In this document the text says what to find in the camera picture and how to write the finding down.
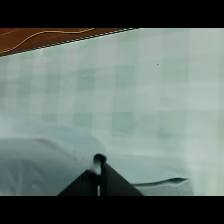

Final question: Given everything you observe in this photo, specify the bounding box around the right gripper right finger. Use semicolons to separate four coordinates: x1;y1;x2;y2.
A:
98;153;145;197

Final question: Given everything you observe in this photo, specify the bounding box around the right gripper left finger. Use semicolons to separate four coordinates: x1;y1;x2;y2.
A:
57;153;102;197

